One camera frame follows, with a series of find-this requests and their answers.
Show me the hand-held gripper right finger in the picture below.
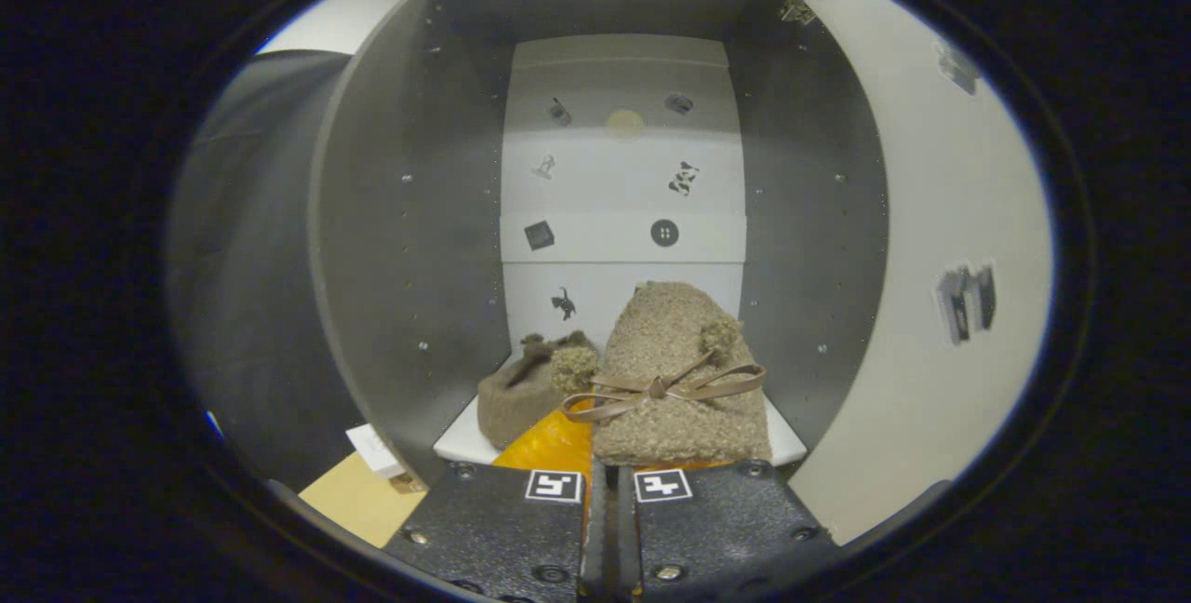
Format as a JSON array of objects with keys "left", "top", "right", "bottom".
[{"left": 614, "top": 459, "right": 845, "bottom": 600}]

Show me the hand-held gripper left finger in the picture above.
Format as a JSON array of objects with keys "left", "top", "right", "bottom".
[{"left": 384, "top": 408, "right": 606, "bottom": 600}]

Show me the brown fuzzy shoe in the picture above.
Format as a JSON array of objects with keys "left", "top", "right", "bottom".
[
  {"left": 476, "top": 331, "right": 602, "bottom": 451},
  {"left": 562, "top": 282, "right": 774, "bottom": 467}
]

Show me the grey shoe cabinet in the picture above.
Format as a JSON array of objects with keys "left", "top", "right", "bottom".
[{"left": 307, "top": 0, "right": 890, "bottom": 485}]

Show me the white book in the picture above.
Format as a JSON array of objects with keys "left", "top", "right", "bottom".
[{"left": 345, "top": 423, "right": 408, "bottom": 479}]

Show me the black backdrop cloth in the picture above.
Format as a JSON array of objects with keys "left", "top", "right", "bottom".
[{"left": 167, "top": 49, "right": 364, "bottom": 492}]

